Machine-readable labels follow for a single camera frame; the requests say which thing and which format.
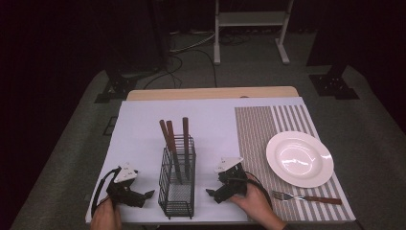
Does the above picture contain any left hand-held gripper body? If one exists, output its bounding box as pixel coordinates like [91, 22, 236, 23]
[105, 162, 148, 209]

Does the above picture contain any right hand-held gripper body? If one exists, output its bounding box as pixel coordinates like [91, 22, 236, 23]
[213, 156, 250, 201]

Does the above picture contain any person's left hand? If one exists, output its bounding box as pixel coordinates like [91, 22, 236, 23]
[90, 196, 123, 230]

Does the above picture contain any person's right hand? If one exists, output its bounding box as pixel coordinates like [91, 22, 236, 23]
[229, 181, 275, 228]

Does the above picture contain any striped placemat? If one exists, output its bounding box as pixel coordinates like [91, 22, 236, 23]
[234, 103, 357, 223]

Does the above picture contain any white table sheet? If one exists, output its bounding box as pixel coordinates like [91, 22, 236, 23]
[84, 97, 306, 225]

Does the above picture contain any black floor socket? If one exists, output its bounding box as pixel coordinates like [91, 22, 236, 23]
[102, 116, 119, 136]

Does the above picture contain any white plate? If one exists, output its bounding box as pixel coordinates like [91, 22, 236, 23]
[265, 130, 335, 189]

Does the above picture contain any wooden table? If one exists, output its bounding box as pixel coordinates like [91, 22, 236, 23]
[125, 85, 300, 102]

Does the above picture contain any black stand base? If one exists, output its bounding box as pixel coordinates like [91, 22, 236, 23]
[308, 61, 361, 101]
[94, 60, 139, 104]

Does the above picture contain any white metal stand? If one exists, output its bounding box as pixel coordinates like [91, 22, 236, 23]
[213, 0, 295, 66]

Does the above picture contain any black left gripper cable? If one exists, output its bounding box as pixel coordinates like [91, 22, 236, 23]
[90, 167, 123, 219]

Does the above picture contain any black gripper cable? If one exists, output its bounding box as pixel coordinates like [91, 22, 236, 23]
[243, 172, 274, 210]
[90, 167, 123, 219]

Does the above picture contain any black wire cutlery basket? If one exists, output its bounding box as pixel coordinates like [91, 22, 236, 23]
[157, 134, 196, 220]

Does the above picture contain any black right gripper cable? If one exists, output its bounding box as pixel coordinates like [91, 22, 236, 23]
[243, 172, 274, 210]

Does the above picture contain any wooden handled utensil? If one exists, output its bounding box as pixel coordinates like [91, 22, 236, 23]
[182, 116, 192, 182]
[166, 120, 184, 185]
[159, 119, 184, 186]

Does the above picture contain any wooden handled fork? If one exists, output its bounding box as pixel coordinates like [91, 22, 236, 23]
[271, 190, 344, 206]

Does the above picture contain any black floor cable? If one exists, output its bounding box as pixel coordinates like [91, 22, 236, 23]
[142, 47, 219, 90]

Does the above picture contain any grey floor cable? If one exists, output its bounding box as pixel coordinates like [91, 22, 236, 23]
[168, 30, 216, 55]

